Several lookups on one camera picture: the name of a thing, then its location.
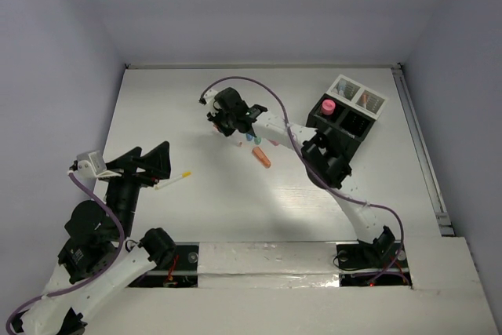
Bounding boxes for black and white organizer box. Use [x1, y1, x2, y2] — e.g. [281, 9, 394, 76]
[306, 75, 387, 159]

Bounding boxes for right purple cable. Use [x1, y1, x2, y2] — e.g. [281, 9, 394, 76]
[198, 76, 405, 286]

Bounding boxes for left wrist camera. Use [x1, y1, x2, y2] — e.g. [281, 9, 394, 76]
[69, 151, 120, 180]

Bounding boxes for white foam front board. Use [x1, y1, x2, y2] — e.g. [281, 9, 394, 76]
[71, 238, 497, 334]

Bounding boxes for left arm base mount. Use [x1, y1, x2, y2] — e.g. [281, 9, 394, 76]
[129, 243, 199, 289]

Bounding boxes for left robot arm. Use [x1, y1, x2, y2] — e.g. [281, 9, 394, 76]
[5, 141, 176, 334]

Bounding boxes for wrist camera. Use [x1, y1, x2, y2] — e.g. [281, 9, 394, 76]
[198, 89, 219, 111]
[69, 151, 120, 180]

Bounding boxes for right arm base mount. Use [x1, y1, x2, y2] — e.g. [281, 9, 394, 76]
[333, 242, 413, 287]

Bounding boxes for yellow white pen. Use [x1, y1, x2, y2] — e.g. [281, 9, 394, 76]
[155, 171, 191, 190]

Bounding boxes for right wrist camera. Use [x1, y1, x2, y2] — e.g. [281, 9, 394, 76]
[198, 89, 219, 111]

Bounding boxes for pink capped highlighter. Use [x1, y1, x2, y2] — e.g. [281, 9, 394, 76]
[320, 99, 336, 116]

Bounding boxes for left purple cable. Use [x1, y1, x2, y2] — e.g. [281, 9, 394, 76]
[5, 172, 126, 330]

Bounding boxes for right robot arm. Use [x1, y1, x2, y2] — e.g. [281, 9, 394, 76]
[199, 87, 396, 268]

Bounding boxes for purple cable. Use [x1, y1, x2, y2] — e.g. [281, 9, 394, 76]
[5, 172, 126, 330]
[198, 76, 405, 286]

